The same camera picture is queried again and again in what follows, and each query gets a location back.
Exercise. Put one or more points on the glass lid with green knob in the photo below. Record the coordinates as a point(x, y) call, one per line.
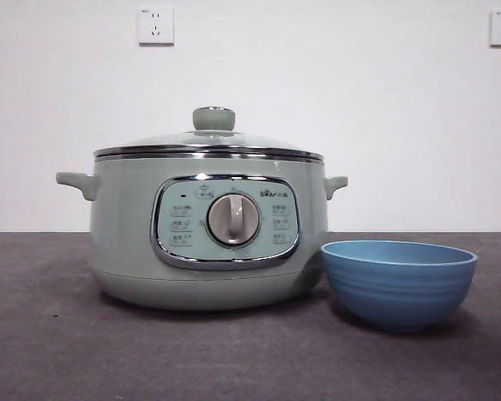
point(254, 144)

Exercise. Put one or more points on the blue ribbed bowl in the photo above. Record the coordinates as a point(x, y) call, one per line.
point(401, 292)

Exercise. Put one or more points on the pale green electric steamer pot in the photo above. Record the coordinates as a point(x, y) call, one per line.
point(121, 229)

